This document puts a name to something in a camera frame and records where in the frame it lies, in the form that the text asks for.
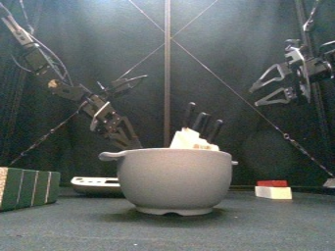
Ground red and white sushi piece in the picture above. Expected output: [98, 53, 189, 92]
[254, 179, 296, 200]

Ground black-handled toy knife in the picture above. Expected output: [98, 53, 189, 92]
[182, 101, 198, 130]
[191, 111, 213, 133]

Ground green white-striped box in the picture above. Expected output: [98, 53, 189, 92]
[0, 167, 62, 212]

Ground diagonal bracing wire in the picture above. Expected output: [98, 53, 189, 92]
[7, 0, 221, 167]
[127, 0, 335, 179]

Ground white toy knife block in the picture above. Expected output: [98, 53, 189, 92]
[169, 127, 222, 152]

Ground white toy stove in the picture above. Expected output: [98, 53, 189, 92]
[70, 176, 125, 198]

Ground grey toy cooking pot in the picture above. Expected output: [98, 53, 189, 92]
[98, 147, 240, 217]

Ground vertical metal frame post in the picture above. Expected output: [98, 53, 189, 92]
[163, 0, 173, 148]

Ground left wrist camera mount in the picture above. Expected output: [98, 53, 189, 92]
[97, 74, 150, 98]

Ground black knife handles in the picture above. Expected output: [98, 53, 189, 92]
[206, 119, 226, 144]

